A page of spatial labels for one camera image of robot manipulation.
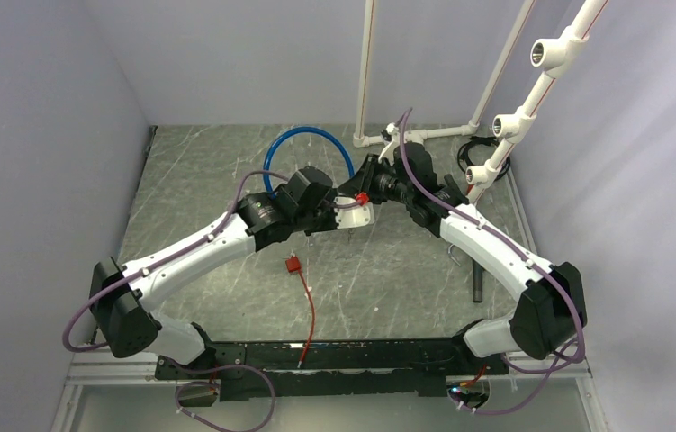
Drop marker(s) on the dark grey rod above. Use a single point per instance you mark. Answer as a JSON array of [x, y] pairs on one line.
[[477, 282]]

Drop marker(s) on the aluminium frame rail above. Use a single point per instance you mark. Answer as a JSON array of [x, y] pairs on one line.
[[100, 368]]

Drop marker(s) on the white PVC pipe frame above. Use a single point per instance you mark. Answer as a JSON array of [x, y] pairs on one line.
[[460, 63]]

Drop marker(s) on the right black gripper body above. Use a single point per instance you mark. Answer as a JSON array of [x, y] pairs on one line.
[[383, 185]]

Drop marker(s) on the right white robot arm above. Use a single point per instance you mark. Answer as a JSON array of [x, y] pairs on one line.
[[550, 305]]

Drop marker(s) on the blue cable lock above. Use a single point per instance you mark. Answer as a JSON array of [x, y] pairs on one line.
[[319, 146]]

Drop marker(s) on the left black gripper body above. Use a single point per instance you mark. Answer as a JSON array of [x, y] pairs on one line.
[[322, 220]]

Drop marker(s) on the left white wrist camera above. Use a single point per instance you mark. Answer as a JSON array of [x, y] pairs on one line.
[[353, 212]]

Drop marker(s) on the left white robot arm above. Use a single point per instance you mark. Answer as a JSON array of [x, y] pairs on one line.
[[125, 298]]

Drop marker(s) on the silver metal hook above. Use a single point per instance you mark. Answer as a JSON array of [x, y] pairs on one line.
[[452, 256]]

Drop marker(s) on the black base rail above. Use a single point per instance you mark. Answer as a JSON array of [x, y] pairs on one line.
[[257, 369]]

